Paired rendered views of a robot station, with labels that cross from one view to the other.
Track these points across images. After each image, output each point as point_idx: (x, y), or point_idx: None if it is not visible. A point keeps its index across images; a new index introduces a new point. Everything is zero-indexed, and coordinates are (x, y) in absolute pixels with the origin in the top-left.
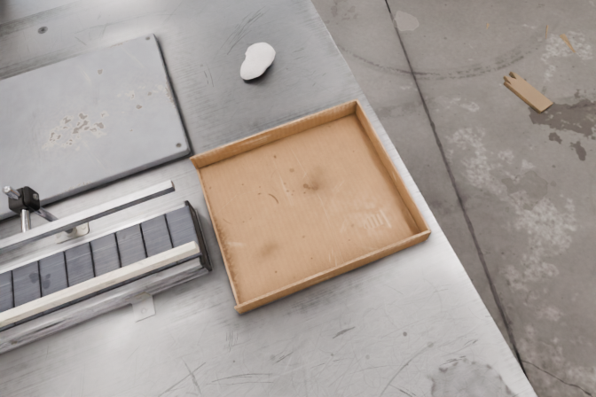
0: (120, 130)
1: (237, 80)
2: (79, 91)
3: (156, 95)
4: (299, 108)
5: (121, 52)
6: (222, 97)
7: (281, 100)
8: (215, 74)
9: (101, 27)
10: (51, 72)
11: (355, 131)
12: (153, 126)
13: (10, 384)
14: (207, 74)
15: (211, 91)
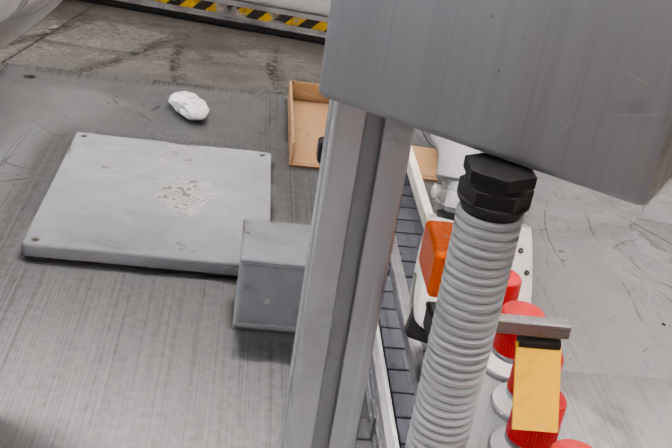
0: (212, 174)
1: (194, 126)
2: (123, 182)
3: (181, 149)
4: (261, 115)
5: (87, 151)
6: (209, 136)
7: (243, 118)
8: (175, 132)
9: (4, 165)
10: (64, 191)
11: (309, 104)
12: (225, 159)
13: None
14: (169, 135)
15: (196, 138)
